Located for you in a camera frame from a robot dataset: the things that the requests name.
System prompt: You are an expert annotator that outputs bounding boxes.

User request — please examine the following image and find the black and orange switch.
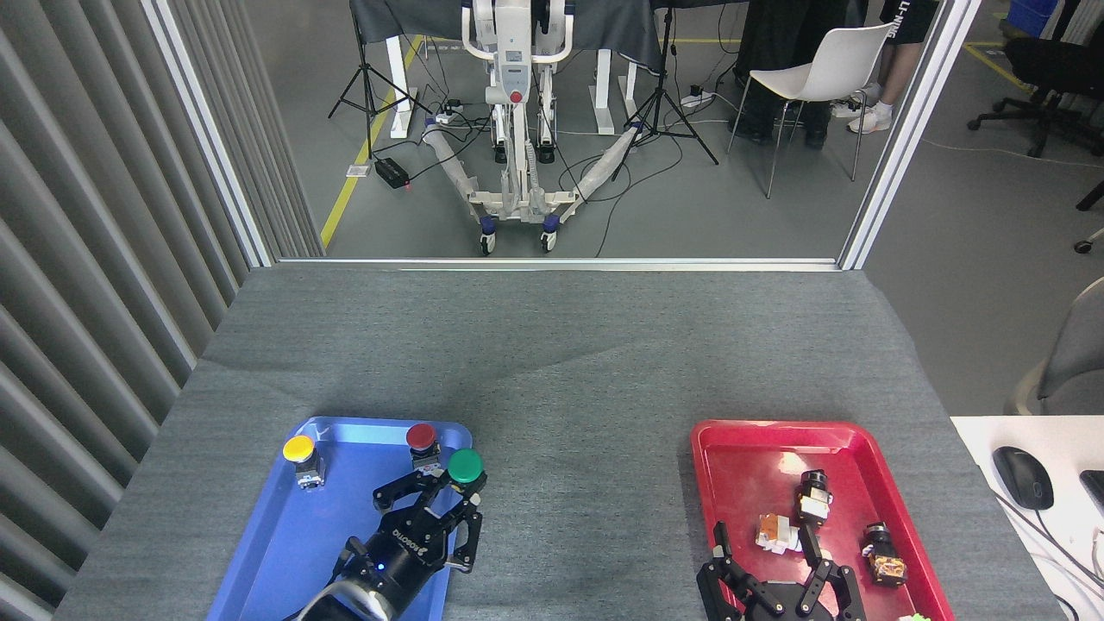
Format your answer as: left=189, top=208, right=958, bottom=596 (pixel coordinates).
left=861, top=521, right=908, bottom=588

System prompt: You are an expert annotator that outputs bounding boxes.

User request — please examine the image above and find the green push button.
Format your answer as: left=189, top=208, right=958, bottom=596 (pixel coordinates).
left=446, top=448, right=486, bottom=503

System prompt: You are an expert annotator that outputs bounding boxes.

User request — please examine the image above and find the thin cable on side table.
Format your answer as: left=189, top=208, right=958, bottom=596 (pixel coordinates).
left=996, top=492, right=1104, bottom=596

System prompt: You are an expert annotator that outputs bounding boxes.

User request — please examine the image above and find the grey chair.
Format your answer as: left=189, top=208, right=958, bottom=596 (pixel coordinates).
left=1004, top=278, right=1104, bottom=417

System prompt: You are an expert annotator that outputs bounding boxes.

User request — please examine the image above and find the white stand on wheels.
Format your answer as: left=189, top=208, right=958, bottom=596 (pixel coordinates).
left=421, top=0, right=644, bottom=256

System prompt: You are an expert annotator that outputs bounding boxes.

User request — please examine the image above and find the black chair base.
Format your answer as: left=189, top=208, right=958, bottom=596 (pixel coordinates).
left=1073, top=179, right=1104, bottom=255

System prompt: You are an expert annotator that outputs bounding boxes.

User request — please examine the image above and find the red push button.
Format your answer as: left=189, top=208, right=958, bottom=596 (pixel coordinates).
left=405, top=423, right=442, bottom=473

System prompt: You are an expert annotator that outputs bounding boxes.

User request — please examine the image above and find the black knob switch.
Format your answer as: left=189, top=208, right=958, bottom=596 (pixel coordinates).
left=793, top=470, right=834, bottom=527

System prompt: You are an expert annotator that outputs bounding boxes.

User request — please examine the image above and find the white side table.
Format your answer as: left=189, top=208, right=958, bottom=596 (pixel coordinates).
left=950, top=416, right=1104, bottom=621

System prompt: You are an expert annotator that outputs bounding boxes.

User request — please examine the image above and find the silver post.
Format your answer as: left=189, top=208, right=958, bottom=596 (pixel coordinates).
left=142, top=0, right=275, bottom=268
left=838, top=0, right=984, bottom=271

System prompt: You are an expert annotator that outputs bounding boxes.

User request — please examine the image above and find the black office chair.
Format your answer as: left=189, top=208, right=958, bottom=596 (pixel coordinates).
left=966, top=0, right=1104, bottom=160

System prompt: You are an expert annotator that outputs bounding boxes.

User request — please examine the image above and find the silver rail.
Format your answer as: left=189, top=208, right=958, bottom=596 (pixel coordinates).
left=276, top=256, right=843, bottom=273

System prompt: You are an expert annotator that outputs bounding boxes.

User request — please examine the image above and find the blue plastic tray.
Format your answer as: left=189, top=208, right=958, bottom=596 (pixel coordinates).
left=207, top=417, right=474, bottom=621

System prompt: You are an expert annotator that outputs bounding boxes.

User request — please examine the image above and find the blue crate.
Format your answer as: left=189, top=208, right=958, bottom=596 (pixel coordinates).
left=1006, top=0, right=1063, bottom=41

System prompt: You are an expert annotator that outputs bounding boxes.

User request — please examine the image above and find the black tripod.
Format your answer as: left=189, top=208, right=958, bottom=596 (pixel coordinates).
left=611, top=0, right=719, bottom=183
left=328, top=0, right=432, bottom=161

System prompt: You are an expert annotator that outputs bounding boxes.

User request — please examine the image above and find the black computer mouse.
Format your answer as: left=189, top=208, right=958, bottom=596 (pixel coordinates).
left=992, top=446, right=1055, bottom=511

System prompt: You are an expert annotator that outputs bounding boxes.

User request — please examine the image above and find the yellow push button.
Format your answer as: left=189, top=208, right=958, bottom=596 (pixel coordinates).
left=283, top=435, right=326, bottom=492

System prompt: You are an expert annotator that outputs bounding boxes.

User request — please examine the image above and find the orange and white switch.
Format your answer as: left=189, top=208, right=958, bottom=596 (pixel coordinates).
left=756, top=513, right=803, bottom=555

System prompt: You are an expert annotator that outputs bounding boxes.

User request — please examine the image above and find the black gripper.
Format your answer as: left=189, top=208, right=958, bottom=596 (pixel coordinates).
left=696, top=523, right=867, bottom=621
left=343, top=468, right=485, bottom=606

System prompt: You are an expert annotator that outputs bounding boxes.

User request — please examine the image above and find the red plastic tray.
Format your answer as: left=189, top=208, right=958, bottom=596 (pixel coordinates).
left=690, top=420, right=957, bottom=621

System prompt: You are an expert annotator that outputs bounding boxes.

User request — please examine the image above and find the white chair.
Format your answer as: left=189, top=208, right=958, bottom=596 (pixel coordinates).
left=727, top=22, right=895, bottom=200

